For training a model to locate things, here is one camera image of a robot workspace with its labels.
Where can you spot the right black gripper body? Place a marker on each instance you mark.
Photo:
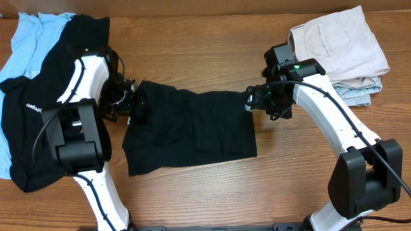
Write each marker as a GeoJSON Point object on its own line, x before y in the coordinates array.
{"type": "Point", "coordinates": [279, 102]}

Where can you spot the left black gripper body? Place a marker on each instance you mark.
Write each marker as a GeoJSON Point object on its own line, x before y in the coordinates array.
{"type": "Point", "coordinates": [129, 102]}

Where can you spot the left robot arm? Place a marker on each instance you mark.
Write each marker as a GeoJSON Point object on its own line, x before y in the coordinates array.
{"type": "Point", "coordinates": [78, 138]}

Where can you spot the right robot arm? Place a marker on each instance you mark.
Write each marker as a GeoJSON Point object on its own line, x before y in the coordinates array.
{"type": "Point", "coordinates": [367, 174]}

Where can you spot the folded light blue jeans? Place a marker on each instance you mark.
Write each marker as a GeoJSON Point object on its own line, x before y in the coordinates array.
{"type": "Point", "coordinates": [357, 91]}

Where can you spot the folded beige shorts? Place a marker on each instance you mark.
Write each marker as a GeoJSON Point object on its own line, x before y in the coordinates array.
{"type": "Point", "coordinates": [344, 45]}

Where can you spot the light blue t-shirt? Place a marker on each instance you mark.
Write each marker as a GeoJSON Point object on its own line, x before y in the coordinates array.
{"type": "Point", "coordinates": [33, 39]}

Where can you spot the black t-shirt with logo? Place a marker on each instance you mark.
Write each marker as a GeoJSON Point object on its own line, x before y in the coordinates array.
{"type": "Point", "coordinates": [32, 167]}

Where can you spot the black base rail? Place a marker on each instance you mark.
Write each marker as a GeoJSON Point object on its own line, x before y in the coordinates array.
{"type": "Point", "coordinates": [274, 227]}

